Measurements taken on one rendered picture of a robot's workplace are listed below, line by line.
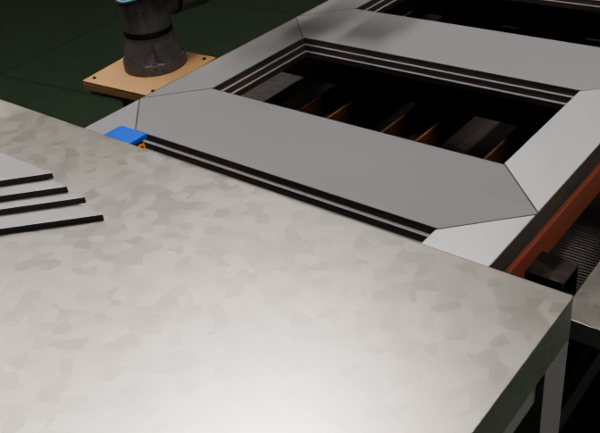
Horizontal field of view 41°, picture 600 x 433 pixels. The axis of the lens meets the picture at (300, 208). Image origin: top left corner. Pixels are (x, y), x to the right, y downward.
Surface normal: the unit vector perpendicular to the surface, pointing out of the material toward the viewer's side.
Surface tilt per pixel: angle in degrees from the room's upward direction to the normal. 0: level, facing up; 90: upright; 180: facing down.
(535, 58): 0
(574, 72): 0
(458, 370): 0
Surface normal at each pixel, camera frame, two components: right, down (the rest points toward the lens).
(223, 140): -0.10, -0.84
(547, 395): 0.78, 0.27
